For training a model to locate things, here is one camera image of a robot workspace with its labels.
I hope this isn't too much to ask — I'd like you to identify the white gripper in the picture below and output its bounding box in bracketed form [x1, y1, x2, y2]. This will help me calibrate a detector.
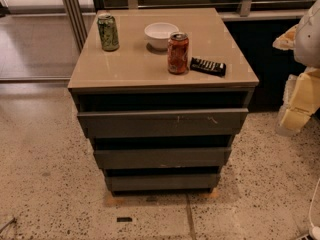
[272, 25, 320, 132]

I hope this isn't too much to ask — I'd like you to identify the grey drawer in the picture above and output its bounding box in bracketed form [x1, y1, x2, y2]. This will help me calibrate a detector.
[78, 108, 248, 138]
[106, 174, 220, 192]
[94, 147, 231, 169]

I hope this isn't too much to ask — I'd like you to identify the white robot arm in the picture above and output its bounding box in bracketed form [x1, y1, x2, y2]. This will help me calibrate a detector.
[273, 0, 320, 136]

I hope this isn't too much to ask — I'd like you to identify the grey drawer cabinet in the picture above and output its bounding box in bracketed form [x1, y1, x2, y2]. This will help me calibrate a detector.
[68, 8, 258, 180]

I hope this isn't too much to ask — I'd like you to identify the grey top drawer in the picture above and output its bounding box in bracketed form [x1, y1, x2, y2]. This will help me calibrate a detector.
[78, 108, 248, 138]

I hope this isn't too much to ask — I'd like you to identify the grey bottom drawer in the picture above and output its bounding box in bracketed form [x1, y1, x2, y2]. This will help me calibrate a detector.
[106, 174, 220, 192]

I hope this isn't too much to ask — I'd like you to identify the black snack bar wrapper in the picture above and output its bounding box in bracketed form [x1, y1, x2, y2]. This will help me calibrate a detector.
[190, 58, 226, 77]

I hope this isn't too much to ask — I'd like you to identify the orange soda can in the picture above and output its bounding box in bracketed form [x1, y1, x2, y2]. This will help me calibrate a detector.
[168, 32, 189, 74]

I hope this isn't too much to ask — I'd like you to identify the white bowl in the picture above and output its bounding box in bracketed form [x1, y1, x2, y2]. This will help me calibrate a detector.
[144, 22, 178, 50]

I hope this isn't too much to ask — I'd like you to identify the green soda can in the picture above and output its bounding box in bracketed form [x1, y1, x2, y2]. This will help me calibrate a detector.
[97, 13, 119, 51]

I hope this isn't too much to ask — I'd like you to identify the white cable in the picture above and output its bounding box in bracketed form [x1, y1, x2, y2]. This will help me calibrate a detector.
[307, 177, 320, 240]

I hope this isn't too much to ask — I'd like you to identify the metal door frame post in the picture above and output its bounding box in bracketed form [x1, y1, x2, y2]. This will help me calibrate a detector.
[62, 0, 87, 52]

